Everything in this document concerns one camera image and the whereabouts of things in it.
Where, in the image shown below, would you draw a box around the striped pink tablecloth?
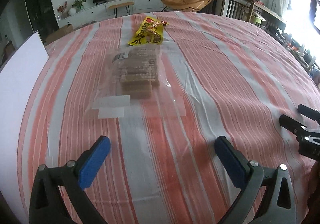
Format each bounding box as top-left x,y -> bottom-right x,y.
17,12 -> 319,223

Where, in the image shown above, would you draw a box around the wooden side shelf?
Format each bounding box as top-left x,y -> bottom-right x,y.
220,0 -> 286,32

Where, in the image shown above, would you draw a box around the white cardboard box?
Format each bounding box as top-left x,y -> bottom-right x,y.
1,32 -> 49,223

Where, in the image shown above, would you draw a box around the clear bag brown cakes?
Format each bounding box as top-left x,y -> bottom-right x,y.
85,44 -> 186,119

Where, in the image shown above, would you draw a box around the yellow chicken feet packet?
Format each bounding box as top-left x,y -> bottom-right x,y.
127,17 -> 168,46

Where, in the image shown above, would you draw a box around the white tv cabinet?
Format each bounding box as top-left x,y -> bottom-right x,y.
57,0 -> 165,28

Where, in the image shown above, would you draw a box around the small wooden stool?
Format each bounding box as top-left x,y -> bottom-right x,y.
108,1 -> 135,18

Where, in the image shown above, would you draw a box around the red flower vase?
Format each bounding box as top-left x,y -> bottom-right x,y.
56,0 -> 68,19

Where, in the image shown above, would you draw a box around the green potted plant left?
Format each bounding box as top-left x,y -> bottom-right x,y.
72,0 -> 86,12

